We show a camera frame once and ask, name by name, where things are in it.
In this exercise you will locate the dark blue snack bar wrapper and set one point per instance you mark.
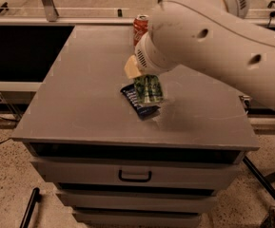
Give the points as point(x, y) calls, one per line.
point(142, 111)

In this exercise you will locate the black drawer handle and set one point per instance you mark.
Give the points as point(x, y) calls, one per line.
point(134, 177)

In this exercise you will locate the red cola can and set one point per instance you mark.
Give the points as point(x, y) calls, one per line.
point(139, 27)

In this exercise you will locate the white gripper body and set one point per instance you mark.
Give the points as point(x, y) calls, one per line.
point(144, 58)

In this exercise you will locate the green soda can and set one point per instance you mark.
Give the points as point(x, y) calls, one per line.
point(148, 90)

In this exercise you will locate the black floor bar right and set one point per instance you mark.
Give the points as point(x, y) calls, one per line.
point(260, 177)

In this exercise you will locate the black floor bar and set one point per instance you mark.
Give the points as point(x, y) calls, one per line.
point(35, 198)
point(260, 177)

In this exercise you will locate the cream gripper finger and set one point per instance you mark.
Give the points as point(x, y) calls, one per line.
point(131, 68)

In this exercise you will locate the grey drawer cabinet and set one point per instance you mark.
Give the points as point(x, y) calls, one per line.
point(81, 131)

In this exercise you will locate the black floor bar left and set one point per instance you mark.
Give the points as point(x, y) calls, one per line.
point(35, 198)

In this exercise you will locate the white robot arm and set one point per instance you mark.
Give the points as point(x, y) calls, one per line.
point(212, 37)

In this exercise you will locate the metal railing post left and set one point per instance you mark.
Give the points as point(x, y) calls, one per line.
point(50, 10)

